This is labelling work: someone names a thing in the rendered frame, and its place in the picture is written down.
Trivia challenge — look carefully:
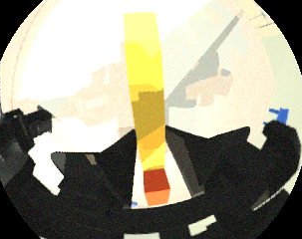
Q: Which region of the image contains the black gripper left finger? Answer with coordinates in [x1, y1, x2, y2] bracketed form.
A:
[50, 129, 138, 210]

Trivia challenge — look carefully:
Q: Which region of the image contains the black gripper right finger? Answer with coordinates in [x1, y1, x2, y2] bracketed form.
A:
[163, 126, 251, 198]

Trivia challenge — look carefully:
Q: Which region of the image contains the yellow bar with red block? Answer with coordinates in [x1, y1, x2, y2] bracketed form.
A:
[123, 12, 170, 206]

